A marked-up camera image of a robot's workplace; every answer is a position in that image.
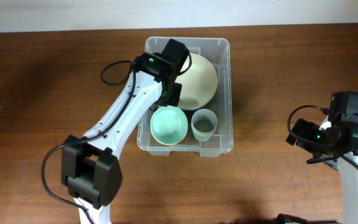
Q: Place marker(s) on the light blue small bowl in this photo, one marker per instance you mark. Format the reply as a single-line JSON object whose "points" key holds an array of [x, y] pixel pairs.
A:
{"points": [[169, 123]]}

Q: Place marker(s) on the cream cup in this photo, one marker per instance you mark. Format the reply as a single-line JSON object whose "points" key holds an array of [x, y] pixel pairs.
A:
{"points": [[204, 121]]}

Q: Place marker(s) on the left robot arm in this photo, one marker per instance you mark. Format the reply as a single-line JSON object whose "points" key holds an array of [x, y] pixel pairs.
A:
{"points": [[90, 165]]}

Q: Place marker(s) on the clear plastic storage bin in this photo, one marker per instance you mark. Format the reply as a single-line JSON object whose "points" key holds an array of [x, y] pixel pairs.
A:
{"points": [[216, 51]]}

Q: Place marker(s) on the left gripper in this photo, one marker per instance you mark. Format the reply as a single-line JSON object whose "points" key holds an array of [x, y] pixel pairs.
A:
{"points": [[174, 100]]}

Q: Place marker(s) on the cream plate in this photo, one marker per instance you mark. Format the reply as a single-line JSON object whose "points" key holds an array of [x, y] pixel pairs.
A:
{"points": [[199, 84]]}

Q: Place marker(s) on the yellow small bowl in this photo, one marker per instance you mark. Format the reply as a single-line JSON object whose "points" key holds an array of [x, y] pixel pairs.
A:
{"points": [[168, 142]]}

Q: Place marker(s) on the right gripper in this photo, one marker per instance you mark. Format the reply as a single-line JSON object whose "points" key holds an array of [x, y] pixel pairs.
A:
{"points": [[309, 129]]}

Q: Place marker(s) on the mint green cup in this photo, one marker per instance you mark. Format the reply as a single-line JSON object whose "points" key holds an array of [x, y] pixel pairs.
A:
{"points": [[201, 136]]}

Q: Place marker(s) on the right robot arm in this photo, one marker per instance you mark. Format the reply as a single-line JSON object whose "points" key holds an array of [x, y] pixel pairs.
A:
{"points": [[343, 113]]}

